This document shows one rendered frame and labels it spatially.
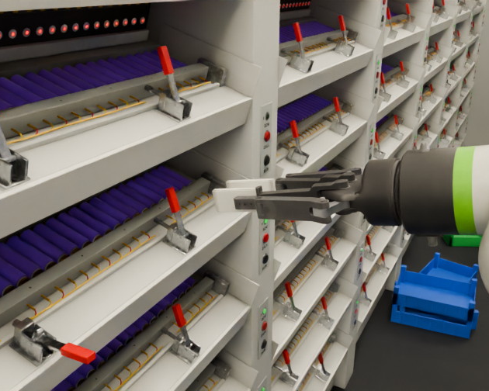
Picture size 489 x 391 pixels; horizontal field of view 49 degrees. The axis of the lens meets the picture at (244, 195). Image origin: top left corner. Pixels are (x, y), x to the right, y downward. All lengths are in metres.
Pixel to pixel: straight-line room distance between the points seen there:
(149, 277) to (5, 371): 0.22
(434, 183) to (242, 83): 0.40
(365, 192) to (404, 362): 1.58
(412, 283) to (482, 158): 1.90
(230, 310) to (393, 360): 1.23
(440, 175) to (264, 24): 0.42
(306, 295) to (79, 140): 0.90
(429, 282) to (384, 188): 1.87
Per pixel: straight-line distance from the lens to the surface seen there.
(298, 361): 1.48
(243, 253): 0.96
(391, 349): 2.19
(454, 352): 2.24
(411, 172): 0.58
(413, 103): 2.23
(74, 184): 0.57
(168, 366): 0.87
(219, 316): 0.97
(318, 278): 1.46
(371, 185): 0.59
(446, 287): 2.45
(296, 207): 0.61
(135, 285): 0.71
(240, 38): 0.86
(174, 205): 0.76
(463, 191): 0.56
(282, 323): 1.28
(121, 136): 0.63
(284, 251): 1.18
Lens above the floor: 1.30
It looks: 22 degrees down
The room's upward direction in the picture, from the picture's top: straight up
